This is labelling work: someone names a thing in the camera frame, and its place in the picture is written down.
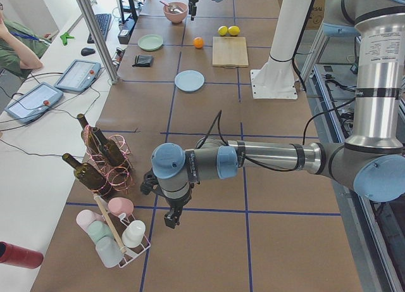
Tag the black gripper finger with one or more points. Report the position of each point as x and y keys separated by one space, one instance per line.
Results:
x=172 y=218
x=192 y=11

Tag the light blue plate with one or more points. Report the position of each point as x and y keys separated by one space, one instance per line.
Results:
x=189 y=80

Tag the light green plate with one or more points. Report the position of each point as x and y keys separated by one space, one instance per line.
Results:
x=150 y=42

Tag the pink bowl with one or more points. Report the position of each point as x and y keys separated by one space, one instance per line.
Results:
x=178 y=15

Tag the metal scoop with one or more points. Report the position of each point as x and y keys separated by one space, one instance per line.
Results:
x=171 y=8

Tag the orange fruit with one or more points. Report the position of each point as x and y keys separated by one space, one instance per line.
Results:
x=198 y=42

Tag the yellow lemon far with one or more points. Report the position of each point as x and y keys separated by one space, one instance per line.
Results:
x=223 y=31

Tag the white cup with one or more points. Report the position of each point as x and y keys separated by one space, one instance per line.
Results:
x=133 y=234

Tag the yellow lemon near board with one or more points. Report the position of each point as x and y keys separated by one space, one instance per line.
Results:
x=234 y=30

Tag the bamboo cutting board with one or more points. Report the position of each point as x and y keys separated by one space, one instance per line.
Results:
x=230 y=52

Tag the pale grey cup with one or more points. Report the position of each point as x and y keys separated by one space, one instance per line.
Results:
x=109 y=252

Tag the black computer box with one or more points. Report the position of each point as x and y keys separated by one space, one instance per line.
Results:
x=125 y=32

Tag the grey folded cloth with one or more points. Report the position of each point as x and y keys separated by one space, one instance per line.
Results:
x=143 y=61

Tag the mint green cup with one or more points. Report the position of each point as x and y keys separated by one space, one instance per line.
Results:
x=97 y=230

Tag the light pink cup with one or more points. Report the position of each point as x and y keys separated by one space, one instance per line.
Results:
x=85 y=217

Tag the dark wine bottle middle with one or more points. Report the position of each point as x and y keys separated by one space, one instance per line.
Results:
x=110 y=151

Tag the dark wine bottle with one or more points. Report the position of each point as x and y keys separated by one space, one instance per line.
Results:
x=86 y=135
x=110 y=151
x=90 y=177

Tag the black keyboard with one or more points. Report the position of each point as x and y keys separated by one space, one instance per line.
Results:
x=103 y=20

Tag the dark wine bottle front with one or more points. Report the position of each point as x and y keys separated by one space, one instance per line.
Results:
x=90 y=177

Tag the dark wine bottle back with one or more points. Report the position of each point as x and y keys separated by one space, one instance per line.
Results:
x=86 y=135

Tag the black computer mouse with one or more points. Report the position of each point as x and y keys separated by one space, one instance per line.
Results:
x=87 y=51

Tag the green clamp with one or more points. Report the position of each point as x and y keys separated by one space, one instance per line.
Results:
x=65 y=38

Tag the teach pendant far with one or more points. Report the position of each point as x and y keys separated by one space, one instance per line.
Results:
x=78 y=76

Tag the teach pendant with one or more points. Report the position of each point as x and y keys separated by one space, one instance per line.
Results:
x=33 y=104
x=78 y=76

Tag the red cylinder bottle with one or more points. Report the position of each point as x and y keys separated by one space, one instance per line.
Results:
x=20 y=257

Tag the person in green shirt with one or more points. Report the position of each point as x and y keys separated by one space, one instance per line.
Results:
x=21 y=48

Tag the teach pendant near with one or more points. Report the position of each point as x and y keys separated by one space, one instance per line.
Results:
x=33 y=104

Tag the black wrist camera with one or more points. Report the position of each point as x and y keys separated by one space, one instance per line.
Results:
x=150 y=184

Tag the white wire cup rack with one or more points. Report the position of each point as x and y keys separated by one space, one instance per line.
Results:
x=130 y=254

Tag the copper wire bottle rack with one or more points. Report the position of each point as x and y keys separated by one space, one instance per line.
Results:
x=119 y=180

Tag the white camera pole base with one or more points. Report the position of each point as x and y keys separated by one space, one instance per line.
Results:
x=275 y=80

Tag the aluminium frame post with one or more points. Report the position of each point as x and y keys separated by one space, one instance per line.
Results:
x=89 y=17

